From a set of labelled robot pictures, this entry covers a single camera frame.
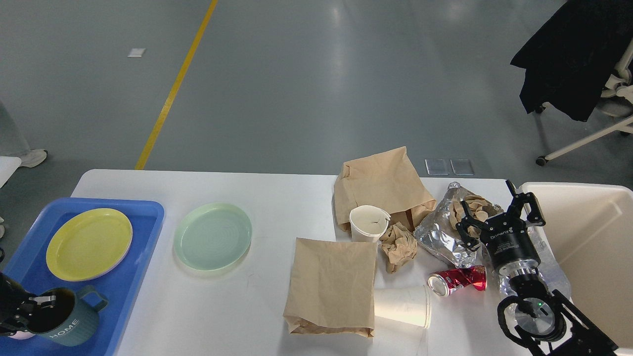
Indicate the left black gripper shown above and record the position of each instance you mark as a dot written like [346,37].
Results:
[17,306]

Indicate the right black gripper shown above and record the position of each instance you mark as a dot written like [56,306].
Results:
[506,238]

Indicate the teal mug yellow inside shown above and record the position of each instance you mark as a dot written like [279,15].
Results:
[71,318]

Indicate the mint green plate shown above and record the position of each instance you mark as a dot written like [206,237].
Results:
[212,237]

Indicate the pink ribbed mug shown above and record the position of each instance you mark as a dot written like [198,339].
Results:
[21,335]

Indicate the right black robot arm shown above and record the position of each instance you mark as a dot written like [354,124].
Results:
[534,313]

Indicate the brown paper in foil bag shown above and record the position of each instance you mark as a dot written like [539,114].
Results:
[480,208]

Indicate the blue plastic tray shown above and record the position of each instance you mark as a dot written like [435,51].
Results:
[120,286]

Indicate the floor outlet plate right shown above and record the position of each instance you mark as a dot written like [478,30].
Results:
[462,167]

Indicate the floor outlet plate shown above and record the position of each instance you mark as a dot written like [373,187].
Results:
[462,167]
[437,167]

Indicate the silver foil bag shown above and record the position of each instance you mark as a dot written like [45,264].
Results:
[436,235]

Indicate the yellow plate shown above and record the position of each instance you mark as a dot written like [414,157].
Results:
[89,245]

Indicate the floor outlet plate left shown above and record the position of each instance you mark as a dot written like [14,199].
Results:
[437,167]

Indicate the beige plastic bin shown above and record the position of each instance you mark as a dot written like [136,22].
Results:
[589,228]

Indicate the crushed red soda can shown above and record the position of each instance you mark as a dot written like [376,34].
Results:
[448,282]

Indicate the crumpled brown paper ball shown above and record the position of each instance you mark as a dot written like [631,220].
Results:
[399,246]

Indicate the crumpled large brown paper bag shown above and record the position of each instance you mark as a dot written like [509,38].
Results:
[387,180]

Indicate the lying white paper cup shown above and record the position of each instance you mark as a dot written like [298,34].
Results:
[406,305]

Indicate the upright white paper cup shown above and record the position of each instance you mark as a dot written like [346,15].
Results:
[368,223]

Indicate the person's white shoe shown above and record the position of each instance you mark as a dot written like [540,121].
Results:
[33,158]

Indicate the person's grey trouser leg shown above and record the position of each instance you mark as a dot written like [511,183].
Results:
[12,140]

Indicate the white office chair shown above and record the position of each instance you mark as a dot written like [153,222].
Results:
[615,101]

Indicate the black jacket on chair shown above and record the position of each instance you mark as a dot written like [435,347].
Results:
[570,58]

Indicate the flat brown paper bag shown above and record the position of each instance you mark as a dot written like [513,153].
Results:
[331,289]

